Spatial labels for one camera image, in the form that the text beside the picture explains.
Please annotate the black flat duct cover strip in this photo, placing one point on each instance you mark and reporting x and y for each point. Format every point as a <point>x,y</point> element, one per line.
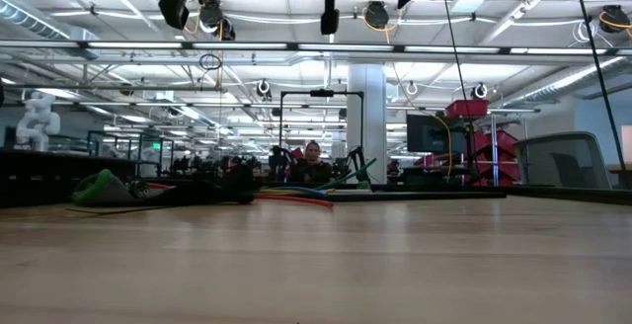
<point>419,196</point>

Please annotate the white robot figure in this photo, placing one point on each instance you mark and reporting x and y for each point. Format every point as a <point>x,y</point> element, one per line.
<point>37,121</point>

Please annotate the red storage bin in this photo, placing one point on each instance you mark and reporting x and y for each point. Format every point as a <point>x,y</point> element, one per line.
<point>466,109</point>

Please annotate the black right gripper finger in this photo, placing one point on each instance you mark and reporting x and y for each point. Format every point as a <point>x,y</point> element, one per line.
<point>330,23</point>

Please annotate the red shelf bins rack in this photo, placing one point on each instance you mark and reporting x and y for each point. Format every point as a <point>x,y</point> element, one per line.
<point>503,146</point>

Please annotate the grey black glove green cuff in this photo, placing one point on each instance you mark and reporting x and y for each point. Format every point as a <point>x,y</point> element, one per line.
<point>99,186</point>

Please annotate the black computer monitor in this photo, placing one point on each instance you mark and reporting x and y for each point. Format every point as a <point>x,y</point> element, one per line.
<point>424,136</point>

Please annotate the grey mesh office chair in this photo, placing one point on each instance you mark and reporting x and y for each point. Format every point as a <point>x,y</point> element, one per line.
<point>543,161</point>

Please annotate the black zip tie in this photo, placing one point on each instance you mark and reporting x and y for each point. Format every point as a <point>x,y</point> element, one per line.
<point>123,210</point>

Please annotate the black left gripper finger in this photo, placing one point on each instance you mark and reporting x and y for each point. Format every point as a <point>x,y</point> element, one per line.
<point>174,7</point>

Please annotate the white building pillar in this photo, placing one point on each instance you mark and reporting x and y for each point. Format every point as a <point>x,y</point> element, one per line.
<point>368,116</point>

